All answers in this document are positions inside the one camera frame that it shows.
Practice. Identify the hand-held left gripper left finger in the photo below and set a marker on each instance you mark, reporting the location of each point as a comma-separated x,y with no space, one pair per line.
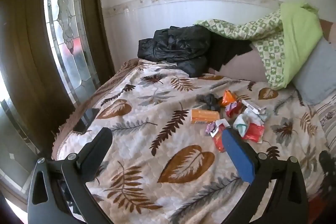
92,158

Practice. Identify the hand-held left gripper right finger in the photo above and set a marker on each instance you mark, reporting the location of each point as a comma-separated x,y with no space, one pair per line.
237,155

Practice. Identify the red wrapper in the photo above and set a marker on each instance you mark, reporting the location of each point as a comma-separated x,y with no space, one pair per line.
218,141

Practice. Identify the red plastic packet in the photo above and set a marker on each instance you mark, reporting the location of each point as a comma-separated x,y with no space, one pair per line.
254,132

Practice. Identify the white and teal wrapper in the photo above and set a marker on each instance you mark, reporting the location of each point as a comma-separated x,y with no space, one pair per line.
241,123

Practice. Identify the purple wrapper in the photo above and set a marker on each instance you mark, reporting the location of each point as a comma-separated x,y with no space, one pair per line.
211,128

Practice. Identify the pink wrapper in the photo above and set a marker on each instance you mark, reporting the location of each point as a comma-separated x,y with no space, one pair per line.
232,108

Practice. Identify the orange cardboard box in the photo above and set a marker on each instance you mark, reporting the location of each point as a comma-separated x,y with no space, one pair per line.
204,116

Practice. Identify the white narrow box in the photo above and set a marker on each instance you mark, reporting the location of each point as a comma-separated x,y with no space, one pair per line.
252,105

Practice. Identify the orange snack packet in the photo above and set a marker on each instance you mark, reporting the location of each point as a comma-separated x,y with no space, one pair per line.
227,97

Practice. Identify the black plastic bag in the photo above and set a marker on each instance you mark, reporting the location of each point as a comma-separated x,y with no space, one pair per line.
210,102

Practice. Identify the black smartphone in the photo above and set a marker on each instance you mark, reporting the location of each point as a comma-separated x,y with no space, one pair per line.
83,120

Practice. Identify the leaf printed beige blanket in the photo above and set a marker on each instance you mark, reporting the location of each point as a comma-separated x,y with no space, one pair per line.
147,140

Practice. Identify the pink bedsheet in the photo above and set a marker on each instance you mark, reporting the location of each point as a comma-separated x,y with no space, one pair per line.
244,66

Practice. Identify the dark object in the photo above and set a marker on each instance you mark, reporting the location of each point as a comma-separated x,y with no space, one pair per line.
327,169

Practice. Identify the striped cloth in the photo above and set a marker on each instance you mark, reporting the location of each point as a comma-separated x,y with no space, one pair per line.
328,119

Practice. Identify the black cloth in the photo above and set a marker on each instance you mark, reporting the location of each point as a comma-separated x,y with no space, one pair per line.
225,50

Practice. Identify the grey pillow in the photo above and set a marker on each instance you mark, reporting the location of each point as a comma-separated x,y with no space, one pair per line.
316,74

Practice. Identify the black puffer jacket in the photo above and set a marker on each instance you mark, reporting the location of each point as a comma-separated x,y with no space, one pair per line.
178,47

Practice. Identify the dark wooden door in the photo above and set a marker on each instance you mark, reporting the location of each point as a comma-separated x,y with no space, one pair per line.
29,50

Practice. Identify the green patterned quilt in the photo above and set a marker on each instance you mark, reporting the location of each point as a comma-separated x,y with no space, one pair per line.
294,37

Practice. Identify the stained glass window panel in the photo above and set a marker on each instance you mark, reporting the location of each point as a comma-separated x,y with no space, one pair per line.
65,27

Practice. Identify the dark wooden door frame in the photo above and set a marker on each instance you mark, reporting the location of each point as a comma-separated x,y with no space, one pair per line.
92,3

